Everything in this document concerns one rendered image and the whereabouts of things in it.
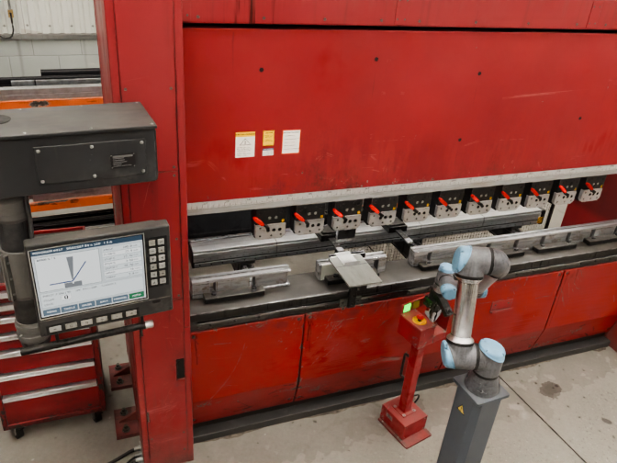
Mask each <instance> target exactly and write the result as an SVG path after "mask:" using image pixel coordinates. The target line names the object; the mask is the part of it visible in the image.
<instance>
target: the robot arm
mask: <svg viewBox="0 0 617 463"><path fill-rule="evenodd" d="M509 271H510V259H509V257H508V256H507V255H506V254H505V253H503V252H502V251H501V250H500V249H497V248H491V247H490V248H489V247H479V246H471V245H461V246H459V247H458V248H457V249H456V250H455V252H454V257H453V261H452V264H449V263H441V264H440V266H439V268H438V272H437V275H436V278H435V281H434V284H433V285H431V286H430V289H431V292H430V293H429V294H428V295H430V296H428V295H425V297H424V300H423V304H424V305H425V306H426V307H427V308H430V309H429V311H425V314H426V315H427V317H428V318H429V320H430V321H431V322H435V321H436V320H437V318H438V317H439V315H441V313H443V316H444V317H448V316H450V315H452V314H454V315H453V322H452V329H451V332H450V333H449V334H447V336H446V341H445V340H443V341H442V342H441V356H442V361H443V365H444V366H445V367H449V368H453V369H467V370H469V371H468V373H467V374H466V377H465V381H464V383H465V386H466V388H467V389H468V390H469V391H470V392H471V393H472V394H474V395H476V396H478V397H481V398H492V397H495V396H496V395H497V394H498V392H499V373H500V371H501V367H502V364H503V362H504V360H505V354H506V353H505V349H504V347H503V346H502V345H501V344H499V343H498V342H497V341H495V340H492V339H488V338H484V339H481V340H480V341H479V343H478V344H477V343H474V339H473V338H472V337H471V333H472V327H473V321H474V315H475V308H476V302H477V299H479V298H485V297H486V296H487V294H488V288H489V287H490V286H491V285H492V284H493V283H494V282H495V281H496V280H498V279H501V278H503V277H505V276H506V275H507V274H508V273H509ZM454 273H455V277H456V278H457V279H458V280H454V277H453V274H454ZM448 299H449V300H451V299H455V303H454V312H453V311H452V309H451V307H450V305H449V303H448V301H447V300H448ZM424 301H425V302H424Z"/></svg>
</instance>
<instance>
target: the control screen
mask: <svg viewBox="0 0 617 463"><path fill-rule="evenodd" d="M30 256H31V261H32V266H33V271H34V277H35V281H36V287H37V291H38V297H39V306H40V311H41V317H42V318H44V317H49V316H53V315H58V314H63V313H67V312H72V311H80V310H85V309H90V308H94V307H99V306H104V305H108V304H113V303H118V302H122V301H127V300H132V299H141V298H146V288H145V275H144V262H143V248H142V235H136V236H130V237H124V238H117V239H112V240H105V241H100V242H93V243H82V244H76V245H70V246H64V247H58V248H52V249H46V250H40V251H34V252H30ZM66 294H72V298H71V299H67V300H62V298H61V295H66Z"/></svg>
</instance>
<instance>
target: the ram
mask: <svg viewBox="0 0 617 463"><path fill-rule="evenodd" d="M183 53H184V88H185V158H186V194H187V204H188V203H198V202H209V201H219V200H229V199H239V198H258V197H269V196H279V195H289V194H299V193H309V192H320V191H330V190H340V189H350V188H360V187H370V186H390V185H400V184H410V183H420V182H431V181H441V180H451V179H461V178H471V177H481V176H492V175H511V174H521V173H531V172H542V171H552V170H562V169H572V168H582V167H592V166H603V165H613V164H617V31H613V30H554V29H495V28H378V27H319V26H260V25H200V24H183ZM265 130H274V131H275V139H274V145H267V146H263V141H264V131H265ZM283 130H301V133H300V145H299V153H289V154H281V152H282V137H283ZM249 131H255V142H254V156H253V157H239V158H235V148H236V132H249ZM267 148H274V155H266V156H263V149H267ZM612 174H617V169H615V170H606V171H596V172H586V173H576V174H566V175H548V176H538V177H528V178H519V179H509V180H499V181H489V182H480V183H470V184H460V185H450V186H432V187H422V188H412V189H402V190H393V191H383V192H374V193H363V194H353V195H344V196H334V197H325V198H306V199H296V200H287V201H276V202H267V203H257V204H248V205H238V206H227V207H218V208H208V209H190V210H188V211H187V216H192V215H202V214H211V213H220V212H230V211H239V210H248V209H267V208H276V207H285V206H295V205H304V204H314V203H323V202H332V201H342V200H351V199H361V198H379V197H388V196H397V195H407V194H417V193H426V192H435V191H444V190H454V189H463V188H473V187H483V186H500V185H509V184H519V183H529V182H538V181H547V180H556V179H566V178H575V177H585V176H594V175H612Z"/></svg>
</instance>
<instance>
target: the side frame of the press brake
mask: <svg viewBox="0 0 617 463"><path fill-rule="evenodd" d="M94 9H95V27H96V36H97V47H98V56H99V66H100V75H101V85H102V95H103V104H108V103H125V102H141V104H142V105H143V106H144V108H145V109H146V111H147V112H148V113H149V115H150V116H151V118H152V119H153V121H154V122H155V124H156V125H157V129H155V130H156V142H157V161H158V179H157V180H156V181H151V182H143V183H136V184H127V185H119V186H112V187H111V190H112V200H113V210H114V220H115V225H120V224H127V223H133V222H140V221H146V220H167V222H168V224H169V226H170V246H171V268H172V289H173V309H172V310H170V311H163V312H158V313H154V314H149V315H145V316H143V317H144V321H149V320H153V323H154V326H153V327H152V328H148V329H144V330H138V331H134V332H130V333H125V335H126V344H127V353H128V357H129V367H130V374H131V379H132V387H133V393H134V399H135V405H136V411H137V417H138V423H139V428H140V444H141V450H142V456H143V463H183V462H186V461H192V460H194V440H193V405H192V370H191V334H190V299H189V264H188V229H187V194H186V158H185V88H184V53H183V18H182V0H94Z"/></svg>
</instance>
